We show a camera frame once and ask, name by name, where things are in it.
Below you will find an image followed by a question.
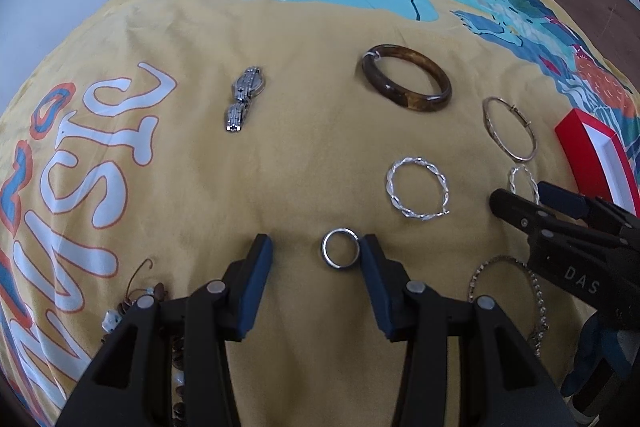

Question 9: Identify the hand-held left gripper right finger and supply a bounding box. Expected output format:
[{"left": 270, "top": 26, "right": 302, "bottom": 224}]
[{"left": 357, "top": 234, "right": 581, "bottom": 427}]

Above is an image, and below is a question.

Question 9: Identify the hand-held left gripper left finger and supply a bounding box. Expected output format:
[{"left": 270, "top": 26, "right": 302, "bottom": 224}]
[{"left": 57, "top": 233, "right": 275, "bottom": 427}]

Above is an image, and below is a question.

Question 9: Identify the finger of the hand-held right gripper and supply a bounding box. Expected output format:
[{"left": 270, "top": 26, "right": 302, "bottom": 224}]
[
  {"left": 489, "top": 188, "right": 626, "bottom": 258},
  {"left": 537, "top": 181, "right": 640, "bottom": 235}
]

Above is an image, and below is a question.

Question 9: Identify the small twisted silver bracelet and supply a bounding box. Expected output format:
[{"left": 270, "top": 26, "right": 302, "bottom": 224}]
[{"left": 508, "top": 164, "right": 543, "bottom": 206}]

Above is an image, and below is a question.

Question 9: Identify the rhinestone chain bracelet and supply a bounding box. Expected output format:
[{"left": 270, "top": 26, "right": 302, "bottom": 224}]
[{"left": 467, "top": 255, "right": 551, "bottom": 360}]

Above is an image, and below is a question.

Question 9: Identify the silver ring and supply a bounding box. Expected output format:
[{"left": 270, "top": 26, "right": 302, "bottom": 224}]
[{"left": 321, "top": 227, "right": 361, "bottom": 269}]

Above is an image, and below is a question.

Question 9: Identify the red jewelry box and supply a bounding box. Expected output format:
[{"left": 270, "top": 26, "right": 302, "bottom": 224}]
[{"left": 554, "top": 109, "right": 633, "bottom": 202}]

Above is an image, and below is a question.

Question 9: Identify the thin silver hoop bracelet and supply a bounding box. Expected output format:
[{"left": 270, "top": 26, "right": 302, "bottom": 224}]
[{"left": 482, "top": 97, "right": 538, "bottom": 162}]

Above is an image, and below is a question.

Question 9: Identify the large twisted silver bracelet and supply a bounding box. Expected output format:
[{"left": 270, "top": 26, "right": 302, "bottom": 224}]
[{"left": 385, "top": 155, "right": 452, "bottom": 223}]

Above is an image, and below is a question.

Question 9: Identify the yellow printed blanket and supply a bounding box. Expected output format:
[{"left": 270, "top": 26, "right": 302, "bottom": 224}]
[{"left": 0, "top": 0, "right": 640, "bottom": 427}]

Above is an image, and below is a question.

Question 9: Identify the brown resin bangle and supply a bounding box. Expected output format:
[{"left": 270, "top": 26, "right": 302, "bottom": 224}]
[{"left": 361, "top": 44, "right": 453, "bottom": 112}]

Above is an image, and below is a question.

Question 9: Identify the silver wristwatch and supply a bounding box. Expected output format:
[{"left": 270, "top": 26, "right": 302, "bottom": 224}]
[{"left": 222, "top": 65, "right": 267, "bottom": 134}]

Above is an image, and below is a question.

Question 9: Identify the brown beaded bracelet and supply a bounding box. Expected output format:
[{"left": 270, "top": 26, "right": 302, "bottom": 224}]
[{"left": 100, "top": 258, "right": 188, "bottom": 427}]

